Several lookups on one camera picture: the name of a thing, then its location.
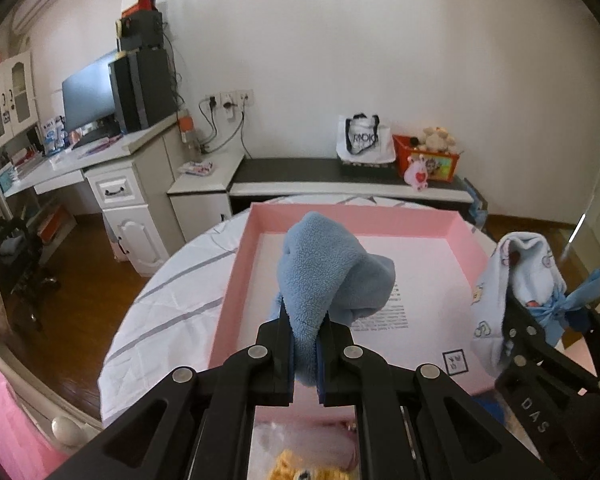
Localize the white printed baby cloth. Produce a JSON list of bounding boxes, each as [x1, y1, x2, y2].
[[470, 232, 568, 378]]

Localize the black box on tower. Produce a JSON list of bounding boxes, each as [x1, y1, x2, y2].
[[115, 10, 165, 53]]

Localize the red books on desk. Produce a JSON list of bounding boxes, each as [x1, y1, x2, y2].
[[2, 147, 46, 176]]

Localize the black power cables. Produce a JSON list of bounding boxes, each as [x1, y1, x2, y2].
[[197, 100, 246, 156]]

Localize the orange box under desk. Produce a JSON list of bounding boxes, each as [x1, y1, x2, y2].
[[35, 205, 76, 241]]

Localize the pink bedding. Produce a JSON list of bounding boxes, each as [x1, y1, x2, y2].
[[0, 350, 71, 480]]

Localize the blue fleece cloth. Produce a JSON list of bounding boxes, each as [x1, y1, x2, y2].
[[267, 211, 397, 387]]

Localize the orange and white bottle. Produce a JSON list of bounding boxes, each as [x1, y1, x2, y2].
[[177, 110, 198, 146]]

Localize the wall power outlets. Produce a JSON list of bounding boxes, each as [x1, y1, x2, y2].
[[204, 89, 255, 111]]

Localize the pink printed packet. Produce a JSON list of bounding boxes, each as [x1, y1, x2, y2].
[[178, 161, 216, 177]]

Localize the black and white low bench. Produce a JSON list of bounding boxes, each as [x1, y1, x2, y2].
[[227, 156, 488, 216]]

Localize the black computer tower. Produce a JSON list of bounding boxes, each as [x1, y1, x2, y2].
[[108, 49, 178, 133]]

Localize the yellow crochet toy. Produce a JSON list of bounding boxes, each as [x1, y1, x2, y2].
[[270, 452, 352, 480]]

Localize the blue and white desk cartons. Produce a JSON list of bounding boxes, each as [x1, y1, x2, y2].
[[40, 116, 66, 153]]

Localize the white glass-door cabinet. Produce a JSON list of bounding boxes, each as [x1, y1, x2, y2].
[[0, 50, 41, 156]]

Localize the pink shallow box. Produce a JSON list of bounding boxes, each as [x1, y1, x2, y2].
[[207, 202, 498, 396]]

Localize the white round bedpost knob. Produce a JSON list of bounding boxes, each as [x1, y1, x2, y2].
[[50, 415, 88, 451]]

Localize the white desk with drawers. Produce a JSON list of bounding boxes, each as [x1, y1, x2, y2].
[[0, 110, 188, 278]]

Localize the beige plush toy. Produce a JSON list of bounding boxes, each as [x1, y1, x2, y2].
[[420, 125, 458, 153]]

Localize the round table with striped tablecloth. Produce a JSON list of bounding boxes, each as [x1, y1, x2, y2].
[[97, 192, 506, 431]]

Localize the red toy box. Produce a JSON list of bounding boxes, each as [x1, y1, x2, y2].
[[392, 134, 461, 183]]

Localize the white tote bag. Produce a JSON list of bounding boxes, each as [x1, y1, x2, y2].
[[336, 112, 397, 166]]

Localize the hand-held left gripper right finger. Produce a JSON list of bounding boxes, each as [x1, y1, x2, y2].
[[315, 314, 556, 480]]

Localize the black office chair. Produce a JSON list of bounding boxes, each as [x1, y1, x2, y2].
[[0, 217, 63, 331]]

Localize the black computer monitor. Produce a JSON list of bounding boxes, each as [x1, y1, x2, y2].
[[61, 50, 118, 133]]

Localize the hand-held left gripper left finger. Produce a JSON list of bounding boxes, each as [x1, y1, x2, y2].
[[45, 304, 297, 480]]

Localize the pink heart plush toy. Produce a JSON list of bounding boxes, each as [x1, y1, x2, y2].
[[404, 156, 431, 192]]

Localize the low white side cabinet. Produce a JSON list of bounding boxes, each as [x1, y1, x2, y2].
[[166, 152, 246, 223]]

